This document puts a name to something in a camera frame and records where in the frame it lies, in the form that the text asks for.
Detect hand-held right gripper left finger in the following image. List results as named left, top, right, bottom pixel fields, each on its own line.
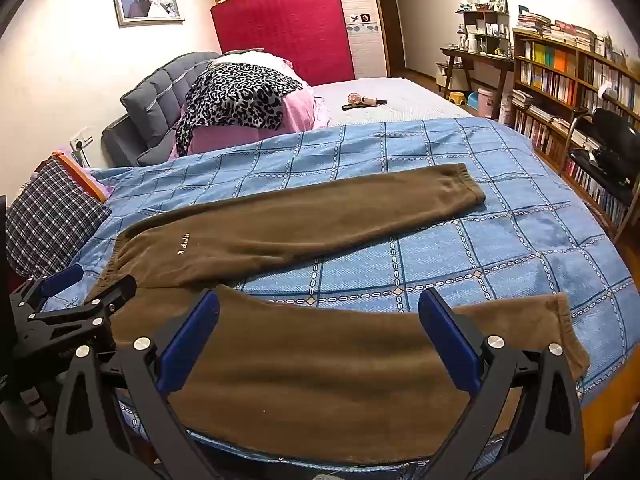
left=51, top=289, right=231, bottom=480

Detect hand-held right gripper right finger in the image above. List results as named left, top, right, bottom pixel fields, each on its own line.
left=418, top=287, right=586, bottom=480

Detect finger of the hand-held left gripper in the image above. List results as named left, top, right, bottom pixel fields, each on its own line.
left=27, top=275, right=137, bottom=358
left=9, top=264, right=83, bottom=319

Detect brown fleece pants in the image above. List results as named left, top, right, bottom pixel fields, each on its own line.
left=82, top=162, right=591, bottom=466

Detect dark plaid pillow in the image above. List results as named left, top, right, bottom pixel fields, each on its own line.
left=5, top=157, right=112, bottom=278

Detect orange cloth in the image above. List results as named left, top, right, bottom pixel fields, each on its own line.
left=55, top=154, right=116, bottom=201

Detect blue plaid blanket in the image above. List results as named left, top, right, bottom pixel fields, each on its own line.
left=40, top=117, right=640, bottom=456

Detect grey tufted headboard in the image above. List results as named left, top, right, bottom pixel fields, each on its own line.
left=102, top=51, right=221, bottom=167

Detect pink bedding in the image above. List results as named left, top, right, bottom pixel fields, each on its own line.
left=170, top=55, right=333, bottom=161

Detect pink bin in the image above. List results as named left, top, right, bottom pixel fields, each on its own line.
left=477, top=87, right=497, bottom=118

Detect pile of books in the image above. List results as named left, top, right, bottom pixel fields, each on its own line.
left=498, top=89, right=533, bottom=128

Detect leopard print cloth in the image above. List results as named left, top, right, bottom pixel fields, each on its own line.
left=175, top=62, right=313, bottom=156

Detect small items on bed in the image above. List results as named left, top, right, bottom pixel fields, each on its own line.
left=348, top=91, right=388, bottom=107

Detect black chair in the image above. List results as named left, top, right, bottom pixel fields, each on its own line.
left=560, top=87, right=640, bottom=243

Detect dark wooden desk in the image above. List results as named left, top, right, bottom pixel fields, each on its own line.
left=436, top=46, right=516, bottom=111

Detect white cloth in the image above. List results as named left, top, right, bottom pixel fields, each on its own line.
left=212, top=49, right=293, bottom=68

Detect wooden bookshelf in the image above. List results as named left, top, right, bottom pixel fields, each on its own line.
left=511, top=27, right=640, bottom=241

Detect wooden wardrobe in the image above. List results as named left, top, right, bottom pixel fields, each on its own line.
left=209, top=0, right=391, bottom=81

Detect desktop shelf organizer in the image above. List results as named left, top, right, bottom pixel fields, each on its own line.
left=462, top=9, right=512, bottom=56

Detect dark wooden door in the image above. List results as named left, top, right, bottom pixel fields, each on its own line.
left=374, top=0, right=407, bottom=77

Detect stack of books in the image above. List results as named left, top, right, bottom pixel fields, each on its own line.
left=515, top=10, right=598, bottom=51

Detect red mattress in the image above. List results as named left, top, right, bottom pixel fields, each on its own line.
left=210, top=0, right=357, bottom=86

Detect wooden bed frame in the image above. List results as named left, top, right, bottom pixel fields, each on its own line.
left=580, top=370, right=640, bottom=461

